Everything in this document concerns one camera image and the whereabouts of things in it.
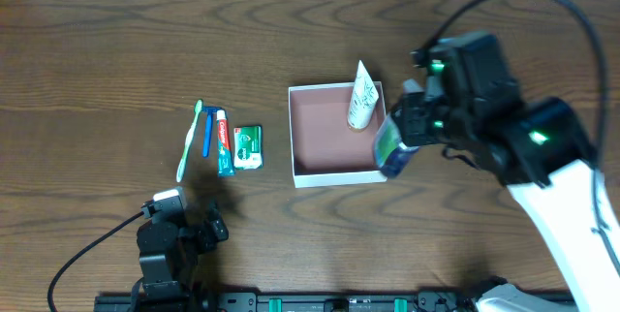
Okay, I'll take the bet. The green Dettol soap pack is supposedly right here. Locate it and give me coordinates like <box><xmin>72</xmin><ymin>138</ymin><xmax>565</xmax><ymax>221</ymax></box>
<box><xmin>233</xmin><ymin>126</ymin><xmax>264</xmax><ymax>170</ymax></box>

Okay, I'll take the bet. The white patterned lotion tube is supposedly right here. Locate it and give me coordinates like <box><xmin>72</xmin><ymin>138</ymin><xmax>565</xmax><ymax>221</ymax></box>
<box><xmin>347</xmin><ymin>60</ymin><xmax>379</xmax><ymax>131</ymax></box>

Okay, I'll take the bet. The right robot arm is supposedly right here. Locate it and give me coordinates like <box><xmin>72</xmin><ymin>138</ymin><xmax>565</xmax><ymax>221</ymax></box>
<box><xmin>374</xmin><ymin>77</ymin><xmax>619</xmax><ymax>311</ymax></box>

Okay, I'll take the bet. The black mounting rail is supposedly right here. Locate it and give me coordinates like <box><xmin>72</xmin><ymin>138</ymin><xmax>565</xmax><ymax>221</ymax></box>
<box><xmin>93</xmin><ymin>292</ymin><xmax>476</xmax><ymax>312</ymax></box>

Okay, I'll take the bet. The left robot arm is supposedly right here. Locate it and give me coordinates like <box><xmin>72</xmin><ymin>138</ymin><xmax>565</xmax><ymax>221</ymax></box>
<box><xmin>137</xmin><ymin>201</ymin><xmax>229</xmax><ymax>302</ymax></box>

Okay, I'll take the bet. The green white toothbrush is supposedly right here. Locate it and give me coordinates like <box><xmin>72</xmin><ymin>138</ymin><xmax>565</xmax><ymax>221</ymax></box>
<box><xmin>175</xmin><ymin>99</ymin><xmax>203</xmax><ymax>183</ymax></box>

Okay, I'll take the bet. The Colgate toothpaste tube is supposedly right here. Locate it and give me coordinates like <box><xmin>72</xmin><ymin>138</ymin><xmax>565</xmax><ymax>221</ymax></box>
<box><xmin>216</xmin><ymin>109</ymin><xmax>235</xmax><ymax>177</ymax></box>

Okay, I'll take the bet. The white box pink interior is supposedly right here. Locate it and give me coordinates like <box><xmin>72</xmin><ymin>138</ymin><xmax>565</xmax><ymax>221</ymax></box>
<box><xmin>288</xmin><ymin>81</ymin><xmax>387</xmax><ymax>188</ymax></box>

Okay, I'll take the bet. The blue disposable razor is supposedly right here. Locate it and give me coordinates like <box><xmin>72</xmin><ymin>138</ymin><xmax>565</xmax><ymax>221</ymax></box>
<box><xmin>201</xmin><ymin>106</ymin><xmax>220</xmax><ymax>159</ymax></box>

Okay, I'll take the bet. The clear spray bottle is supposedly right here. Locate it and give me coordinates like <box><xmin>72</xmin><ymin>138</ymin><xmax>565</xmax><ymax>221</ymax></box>
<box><xmin>373</xmin><ymin>114</ymin><xmax>419</xmax><ymax>178</ymax></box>

